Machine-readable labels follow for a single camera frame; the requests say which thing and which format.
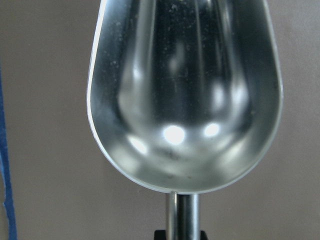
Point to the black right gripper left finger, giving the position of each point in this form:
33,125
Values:
160,234

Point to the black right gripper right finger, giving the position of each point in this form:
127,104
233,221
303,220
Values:
203,235

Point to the metal ice scoop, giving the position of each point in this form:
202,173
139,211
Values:
184,97

